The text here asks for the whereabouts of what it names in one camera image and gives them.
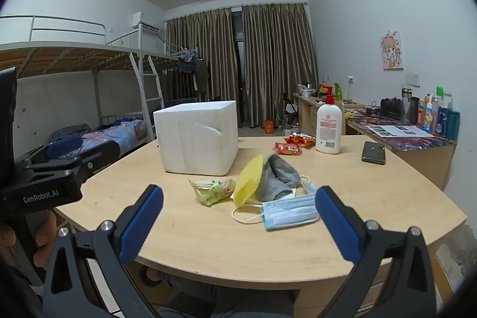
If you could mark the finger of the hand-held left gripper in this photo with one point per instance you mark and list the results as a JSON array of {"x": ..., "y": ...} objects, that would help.
[
  {"x": 63, "y": 147},
  {"x": 95, "y": 158}
]

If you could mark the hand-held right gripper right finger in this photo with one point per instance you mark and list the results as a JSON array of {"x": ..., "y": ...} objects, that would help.
[{"x": 337, "y": 225}]

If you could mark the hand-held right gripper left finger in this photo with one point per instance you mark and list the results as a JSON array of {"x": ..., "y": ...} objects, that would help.
[{"x": 141, "y": 225}]

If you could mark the blue face mask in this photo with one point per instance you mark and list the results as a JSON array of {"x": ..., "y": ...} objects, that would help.
[{"x": 289, "y": 213}]

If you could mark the green snack packet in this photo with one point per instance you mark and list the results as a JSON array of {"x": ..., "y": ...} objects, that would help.
[{"x": 210, "y": 191}]

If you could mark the grey sock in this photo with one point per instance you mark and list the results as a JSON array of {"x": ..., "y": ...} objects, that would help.
[{"x": 275, "y": 176}]

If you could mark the yellow mesh sponge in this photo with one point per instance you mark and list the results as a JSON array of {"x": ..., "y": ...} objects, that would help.
[{"x": 248, "y": 180}]

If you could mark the white foam box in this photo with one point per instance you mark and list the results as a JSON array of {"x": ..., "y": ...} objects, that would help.
[{"x": 193, "y": 139}]

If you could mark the person's left hand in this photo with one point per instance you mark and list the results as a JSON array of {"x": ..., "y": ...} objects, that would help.
[{"x": 45, "y": 232}]

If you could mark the dark grey clothing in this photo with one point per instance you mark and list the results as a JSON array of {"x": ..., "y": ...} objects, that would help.
[{"x": 69, "y": 133}]

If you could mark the blue orange patterned quilt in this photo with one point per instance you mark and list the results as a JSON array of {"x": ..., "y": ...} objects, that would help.
[{"x": 111, "y": 135}]

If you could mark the black smartphone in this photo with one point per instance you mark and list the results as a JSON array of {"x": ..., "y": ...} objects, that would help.
[{"x": 373, "y": 153}]

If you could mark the white metal bunk bed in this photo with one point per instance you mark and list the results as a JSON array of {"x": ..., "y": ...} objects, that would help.
[
  {"x": 74, "y": 53},
  {"x": 175, "y": 61}
]

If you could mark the white lotion pump bottle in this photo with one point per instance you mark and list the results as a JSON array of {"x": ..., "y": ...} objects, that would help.
[{"x": 328, "y": 128}]

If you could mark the light wooden desk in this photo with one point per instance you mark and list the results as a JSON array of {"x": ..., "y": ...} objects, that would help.
[{"x": 421, "y": 159}]

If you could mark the printed desk mat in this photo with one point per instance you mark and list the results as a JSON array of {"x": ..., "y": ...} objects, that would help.
[{"x": 410, "y": 144}]

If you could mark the printed paper sheet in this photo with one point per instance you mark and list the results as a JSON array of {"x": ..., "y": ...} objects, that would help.
[{"x": 400, "y": 131}]

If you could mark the wooden desk with drawers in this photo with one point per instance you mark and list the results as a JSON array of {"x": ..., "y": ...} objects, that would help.
[{"x": 307, "y": 115}]

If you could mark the orange container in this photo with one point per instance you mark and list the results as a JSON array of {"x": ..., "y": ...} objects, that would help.
[{"x": 269, "y": 127}]

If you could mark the hanging dark clothes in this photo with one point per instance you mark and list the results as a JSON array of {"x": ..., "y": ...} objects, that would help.
[{"x": 190, "y": 72}]

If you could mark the green bottle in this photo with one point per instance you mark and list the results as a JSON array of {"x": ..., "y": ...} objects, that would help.
[{"x": 338, "y": 91}]

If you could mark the white electric kettle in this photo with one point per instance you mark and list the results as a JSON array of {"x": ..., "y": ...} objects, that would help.
[{"x": 305, "y": 90}]

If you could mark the steel thermos bottle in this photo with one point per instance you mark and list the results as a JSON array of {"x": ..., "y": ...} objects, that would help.
[{"x": 408, "y": 105}]

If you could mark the white air conditioner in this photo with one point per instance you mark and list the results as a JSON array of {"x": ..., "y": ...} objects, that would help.
[{"x": 143, "y": 22}]

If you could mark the row of toiletry bottles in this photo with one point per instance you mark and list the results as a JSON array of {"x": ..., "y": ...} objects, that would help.
[{"x": 441, "y": 118}]

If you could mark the brown curtain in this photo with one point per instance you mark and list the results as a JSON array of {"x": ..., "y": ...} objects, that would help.
[
  {"x": 279, "y": 61},
  {"x": 208, "y": 53}
]

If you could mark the white wall switch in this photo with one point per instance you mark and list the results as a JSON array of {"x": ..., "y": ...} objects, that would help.
[{"x": 412, "y": 80}]

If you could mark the pink cartoon wall poster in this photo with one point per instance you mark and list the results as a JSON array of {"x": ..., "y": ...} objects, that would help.
[{"x": 392, "y": 50}]

